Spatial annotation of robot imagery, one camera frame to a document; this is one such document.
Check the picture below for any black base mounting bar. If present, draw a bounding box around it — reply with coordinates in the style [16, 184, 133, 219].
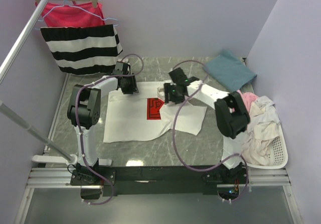
[70, 164, 248, 200]

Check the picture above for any light blue wire hanger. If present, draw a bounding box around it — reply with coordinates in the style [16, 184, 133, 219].
[38, 0, 119, 28]

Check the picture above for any pink red garment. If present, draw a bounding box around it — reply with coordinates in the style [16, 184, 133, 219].
[41, 2, 105, 28]

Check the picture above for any folded blue t shirt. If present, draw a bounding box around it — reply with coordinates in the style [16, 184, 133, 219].
[203, 50, 257, 92]

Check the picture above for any silver clothes rack pole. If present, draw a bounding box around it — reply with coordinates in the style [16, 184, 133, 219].
[1, 0, 77, 164]

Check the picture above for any white rack foot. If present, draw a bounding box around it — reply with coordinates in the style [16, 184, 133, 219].
[32, 154, 112, 166]

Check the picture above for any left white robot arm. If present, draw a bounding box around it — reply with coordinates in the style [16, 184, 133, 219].
[67, 60, 138, 185]

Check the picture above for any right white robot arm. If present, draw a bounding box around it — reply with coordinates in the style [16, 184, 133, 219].
[164, 67, 250, 183]

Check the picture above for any white coca cola t shirt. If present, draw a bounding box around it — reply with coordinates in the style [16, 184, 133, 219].
[103, 81, 207, 143]

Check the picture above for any white laundry basket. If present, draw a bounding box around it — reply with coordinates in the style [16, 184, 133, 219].
[248, 125, 288, 170]

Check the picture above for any pile of white clothes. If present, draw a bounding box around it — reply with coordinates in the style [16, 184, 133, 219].
[238, 91, 280, 166]

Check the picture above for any black and white striped garment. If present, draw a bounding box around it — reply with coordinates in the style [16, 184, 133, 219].
[41, 25, 123, 75]

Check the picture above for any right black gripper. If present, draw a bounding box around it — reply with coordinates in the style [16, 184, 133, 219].
[164, 83, 187, 104]

